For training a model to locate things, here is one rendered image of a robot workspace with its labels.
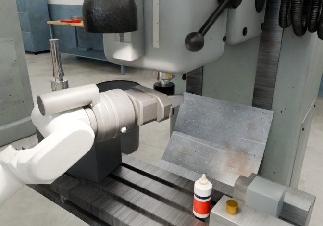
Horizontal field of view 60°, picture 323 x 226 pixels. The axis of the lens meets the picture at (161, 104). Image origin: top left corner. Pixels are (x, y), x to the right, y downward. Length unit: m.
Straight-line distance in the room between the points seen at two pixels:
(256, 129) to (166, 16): 0.56
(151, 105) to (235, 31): 0.24
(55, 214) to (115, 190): 1.47
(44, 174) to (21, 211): 1.90
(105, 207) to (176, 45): 0.46
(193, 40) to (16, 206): 2.16
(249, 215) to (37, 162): 0.38
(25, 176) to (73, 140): 0.09
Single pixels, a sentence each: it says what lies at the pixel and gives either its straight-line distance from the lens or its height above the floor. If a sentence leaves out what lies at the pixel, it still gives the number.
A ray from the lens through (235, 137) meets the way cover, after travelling 0.95.
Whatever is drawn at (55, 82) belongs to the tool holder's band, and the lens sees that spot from 0.84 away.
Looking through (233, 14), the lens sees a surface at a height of 1.41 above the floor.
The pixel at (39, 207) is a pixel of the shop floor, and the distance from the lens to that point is 2.36.
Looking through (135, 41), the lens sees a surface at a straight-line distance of 0.49.
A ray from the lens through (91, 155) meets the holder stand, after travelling 0.80.
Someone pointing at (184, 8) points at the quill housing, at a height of 1.42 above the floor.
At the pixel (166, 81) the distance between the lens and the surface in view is 0.60.
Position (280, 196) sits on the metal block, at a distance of 0.59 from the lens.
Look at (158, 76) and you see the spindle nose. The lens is 0.59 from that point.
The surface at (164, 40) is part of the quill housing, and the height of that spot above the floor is 1.37.
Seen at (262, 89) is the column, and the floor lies 1.17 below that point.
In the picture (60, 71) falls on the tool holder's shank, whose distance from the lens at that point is 0.84.
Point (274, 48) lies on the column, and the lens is 0.89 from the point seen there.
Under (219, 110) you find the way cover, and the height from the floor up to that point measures 1.08.
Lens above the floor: 1.45
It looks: 21 degrees down
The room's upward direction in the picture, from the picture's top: straight up
